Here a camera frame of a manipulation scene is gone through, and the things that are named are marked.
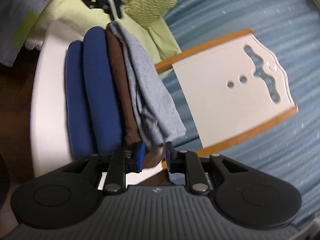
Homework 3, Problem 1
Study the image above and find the teal curtain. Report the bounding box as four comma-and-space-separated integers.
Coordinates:
159, 0, 320, 230

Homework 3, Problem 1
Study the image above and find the white wooden chair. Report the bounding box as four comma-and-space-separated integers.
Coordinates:
30, 21, 298, 177

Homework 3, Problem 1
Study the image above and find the folded brown garment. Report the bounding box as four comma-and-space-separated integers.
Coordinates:
105, 27, 163, 169

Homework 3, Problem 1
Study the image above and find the grey t-shirt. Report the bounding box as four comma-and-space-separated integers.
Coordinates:
109, 22, 186, 154

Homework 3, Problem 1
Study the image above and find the folded blue garment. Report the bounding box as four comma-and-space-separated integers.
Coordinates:
65, 27, 123, 159

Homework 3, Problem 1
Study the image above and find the checked blue green bedsheet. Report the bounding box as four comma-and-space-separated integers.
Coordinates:
1, 0, 50, 67

